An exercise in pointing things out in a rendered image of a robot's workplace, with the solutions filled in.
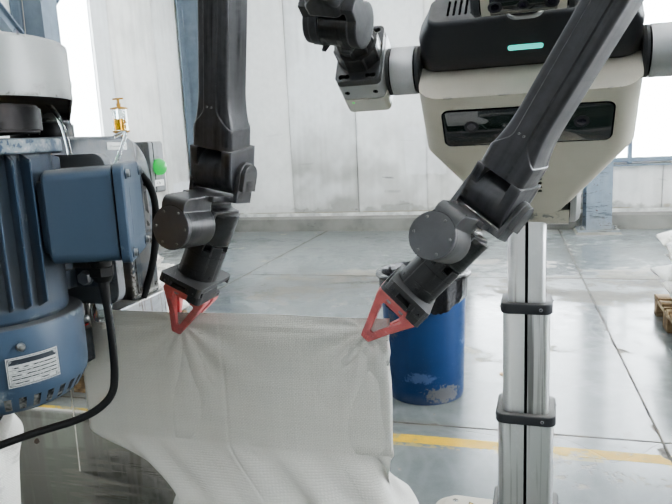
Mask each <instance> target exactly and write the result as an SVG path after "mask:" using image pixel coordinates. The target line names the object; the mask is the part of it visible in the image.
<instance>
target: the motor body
mask: <svg viewBox="0 0 672 504"><path fill-rule="evenodd" d="M60 152H62V143H61V140H60V139H59V138H52V137H39V138H0V416H3V415H8V414H13V413H17V412H21V411H25V410H29V409H32V408H35V407H38V406H41V405H43V404H46V403H48V402H51V401H53V400H55V399H57V398H58V397H60V396H62V395H64V394H65V393H67V392H68V391H70V390H71V389H72V388H73V387H74V386H75V385H76V384H77V383H78V382H79V381H80V379H81V377H82V375H83V373H84V371H85V369H86V366H87V362H88V351H87V341H86V331H85V322H88V321H89V320H90V319H89V316H88V315H84V311H83V303H82V301H81V300H80V299H78V298H76V297H73V296H69V293H68V286H67V278H66V270H68V269H73V263H64V264H55V263H54V262H53V261H52V260H51V257H50V254H48V253H46V252H45V249H44V243H43V235H42V227H41V220H40V212H39V205H38V197H37V190H36V183H37V182H38V181H40V177H41V174H42V173H43V172H44V171H46V170H53V169H61V166H60V158H59V157H57V156H54V155H52V154H51V153H60Z"/></svg>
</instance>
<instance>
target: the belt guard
mask: <svg viewBox="0 0 672 504"><path fill-rule="evenodd" d="M0 103H15V104H30V105H36V106H37V108H40V109H41V116H42V123H57V119H56V117H55V115H54V114H53V112H52V111H51V110H50V108H49V107H47V106H46V105H54V107H55V108H56V110H57V111H58V113H59V114H60V116H61V118H62V121H63V123H67V122H68V121H70V120H71V113H72V104H73V97H72V82H71V80H70V71H69V63H68V55H67V49H66V47H65V46H64V45H62V44H61V43H59V42H57V41H54V40H51V39H47V38H43V37H38V36H33V35H27V34H20V33H12V32H4V31H0Z"/></svg>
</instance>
